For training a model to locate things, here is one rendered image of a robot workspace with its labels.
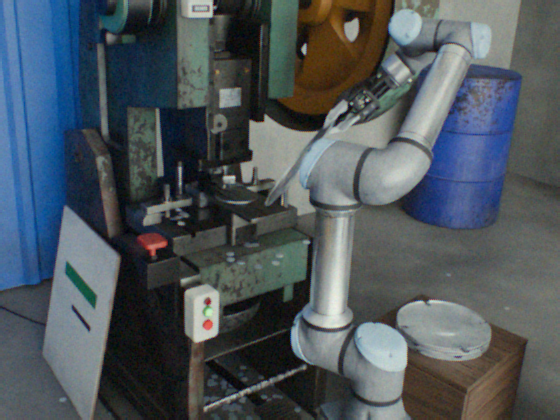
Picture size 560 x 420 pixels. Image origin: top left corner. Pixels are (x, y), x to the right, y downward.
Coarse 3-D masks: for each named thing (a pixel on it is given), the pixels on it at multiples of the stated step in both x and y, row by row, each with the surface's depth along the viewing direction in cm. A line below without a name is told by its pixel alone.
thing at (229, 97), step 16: (224, 64) 182; (240, 64) 186; (224, 80) 184; (240, 80) 187; (224, 96) 185; (240, 96) 189; (224, 112) 187; (240, 112) 191; (192, 128) 192; (224, 128) 187; (240, 128) 191; (192, 144) 194; (208, 144) 187; (224, 144) 186; (240, 144) 190
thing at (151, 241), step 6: (144, 234) 169; (150, 234) 170; (156, 234) 170; (138, 240) 167; (144, 240) 166; (150, 240) 166; (156, 240) 166; (162, 240) 167; (144, 246) 165; (150, 246) 164; (156, 246) 165; (162, 246) 166; (150, 252) 168
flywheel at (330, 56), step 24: (336, 0) 198; (360, 0) 190; (384, 0) 179; (312, 24) 206; (336, 24) 200; (360, 24) 192; (384, 24) 180; (312, 48) 210; (336, 48) 202; (360, 48) 194; (384, 48) 183; (312, 72) 212; (336, 72) 204; (360, 72) 191; (312, 96) 209; (336, 96) 200
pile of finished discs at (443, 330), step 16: (416, 304) 219; (432, 304) 219; (448, 304) 220; (400, 320) 209; (416, 320) 209; (432, 320) 208; (448, 320) 209; (464, 320) 210; (480, 320) 211; (416, 336) 200; (432, 336) 200; (448, 336) 201; (464, 336) 201; (480, 336) 202; (432, 352) 196; (448, 352) 195; (464, 352) 196; (480, 352) 198
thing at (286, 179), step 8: (328, 128) 172; (320, 136) 174; (304, 152) 177; (296, 160) 189; (288, 168) 188; (296, 168) 169; (288, 176) 171; (296, 176) 161; (280, 184) 182; (288, 184) 162; (272, 192) 184; (280, 192) 164; (272, 200) 167
